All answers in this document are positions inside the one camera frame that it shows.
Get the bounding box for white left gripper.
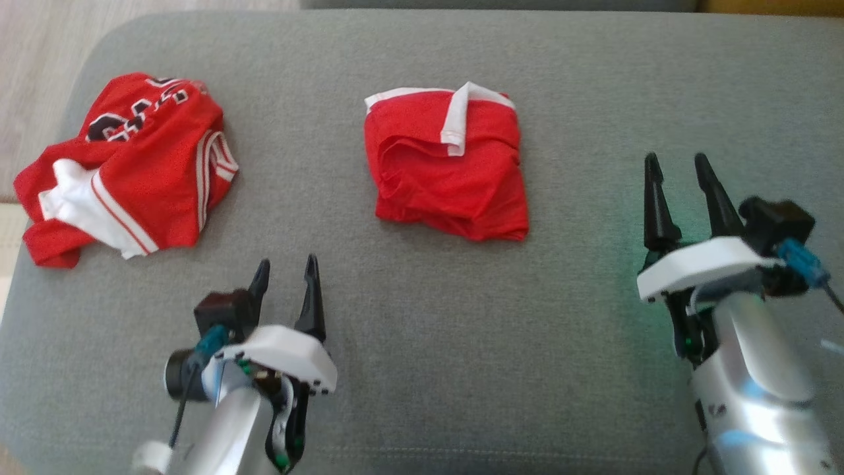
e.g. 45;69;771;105
214;253;339;473

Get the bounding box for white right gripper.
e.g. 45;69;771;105
636;152;787;367

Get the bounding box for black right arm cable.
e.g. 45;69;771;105
816;276;844;315

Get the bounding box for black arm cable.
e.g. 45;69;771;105
169;355;200;451
816;276;844;315

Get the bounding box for red garment white trim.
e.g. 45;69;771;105
363;81;530;242

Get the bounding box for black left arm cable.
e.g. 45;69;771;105
169;355;200;451

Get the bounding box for grey fabric sofa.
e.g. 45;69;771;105
0;0;844;475

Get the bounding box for mustard yellow cushion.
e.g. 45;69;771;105
699;0;844;17

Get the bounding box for red jersey with black letters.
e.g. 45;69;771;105
13;71;239;269

